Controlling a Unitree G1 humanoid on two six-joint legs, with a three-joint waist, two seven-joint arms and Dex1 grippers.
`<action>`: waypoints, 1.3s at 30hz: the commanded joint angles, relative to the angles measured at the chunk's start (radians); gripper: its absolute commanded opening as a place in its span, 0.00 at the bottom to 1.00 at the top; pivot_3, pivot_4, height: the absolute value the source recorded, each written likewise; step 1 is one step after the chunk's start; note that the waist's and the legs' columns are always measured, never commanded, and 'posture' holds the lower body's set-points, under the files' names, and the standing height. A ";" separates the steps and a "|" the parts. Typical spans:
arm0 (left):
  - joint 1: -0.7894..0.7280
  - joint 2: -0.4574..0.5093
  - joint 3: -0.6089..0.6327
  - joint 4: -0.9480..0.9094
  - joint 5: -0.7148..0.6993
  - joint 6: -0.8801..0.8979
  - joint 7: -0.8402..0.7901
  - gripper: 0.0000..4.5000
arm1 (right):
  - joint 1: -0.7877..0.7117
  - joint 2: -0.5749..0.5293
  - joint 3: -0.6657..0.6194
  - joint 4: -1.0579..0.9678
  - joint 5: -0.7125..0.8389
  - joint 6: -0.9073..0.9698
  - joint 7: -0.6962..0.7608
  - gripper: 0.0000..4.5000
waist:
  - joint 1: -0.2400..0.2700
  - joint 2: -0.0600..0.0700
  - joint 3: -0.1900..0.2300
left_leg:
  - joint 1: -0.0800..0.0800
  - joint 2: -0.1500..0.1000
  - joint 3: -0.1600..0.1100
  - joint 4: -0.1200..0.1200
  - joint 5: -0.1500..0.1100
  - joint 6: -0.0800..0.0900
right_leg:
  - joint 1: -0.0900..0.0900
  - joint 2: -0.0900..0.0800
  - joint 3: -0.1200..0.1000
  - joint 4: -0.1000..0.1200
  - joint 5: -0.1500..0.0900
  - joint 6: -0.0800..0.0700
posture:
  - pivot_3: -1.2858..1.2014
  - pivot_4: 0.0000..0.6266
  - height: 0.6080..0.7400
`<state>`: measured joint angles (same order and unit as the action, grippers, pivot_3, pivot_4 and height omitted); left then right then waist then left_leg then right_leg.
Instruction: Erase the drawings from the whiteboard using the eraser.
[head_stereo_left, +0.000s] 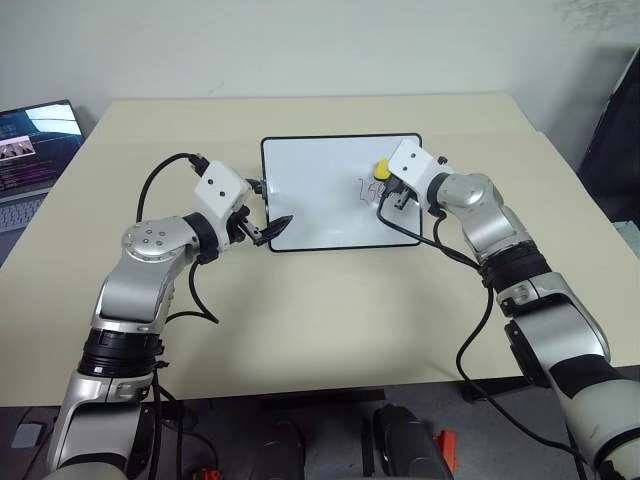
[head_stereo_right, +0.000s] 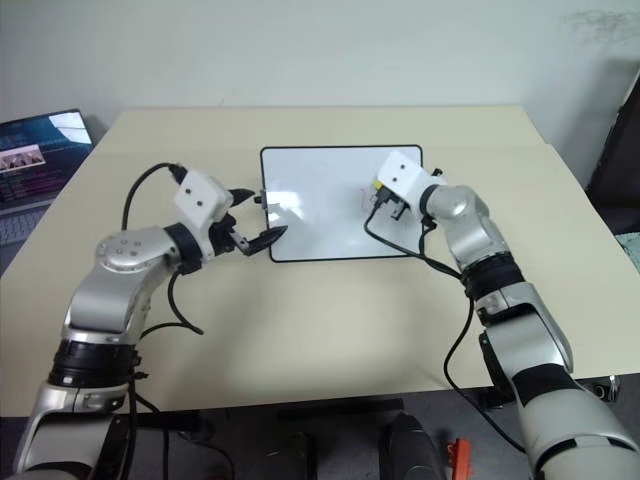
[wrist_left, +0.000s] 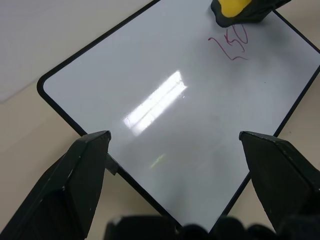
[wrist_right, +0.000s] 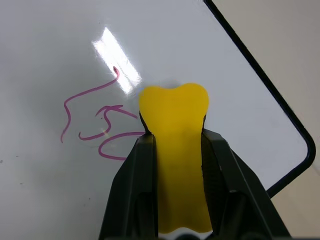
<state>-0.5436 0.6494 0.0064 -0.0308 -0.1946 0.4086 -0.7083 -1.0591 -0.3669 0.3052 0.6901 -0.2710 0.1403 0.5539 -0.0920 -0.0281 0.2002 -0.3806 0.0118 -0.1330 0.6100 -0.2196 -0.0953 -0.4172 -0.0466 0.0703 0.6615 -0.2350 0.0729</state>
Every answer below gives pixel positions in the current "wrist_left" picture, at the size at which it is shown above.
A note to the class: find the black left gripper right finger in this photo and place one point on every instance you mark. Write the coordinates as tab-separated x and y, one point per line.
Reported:
285	185

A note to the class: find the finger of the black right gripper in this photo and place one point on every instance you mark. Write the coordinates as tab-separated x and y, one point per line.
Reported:
281	3

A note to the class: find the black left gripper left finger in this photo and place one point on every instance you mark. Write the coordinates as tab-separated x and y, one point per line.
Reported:
57	190

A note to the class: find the yellow eraser with black felt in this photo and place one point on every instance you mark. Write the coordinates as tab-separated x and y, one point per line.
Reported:
232	8

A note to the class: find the black-framed whiteboard on stand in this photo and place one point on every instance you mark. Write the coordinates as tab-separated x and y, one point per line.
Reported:
175	120

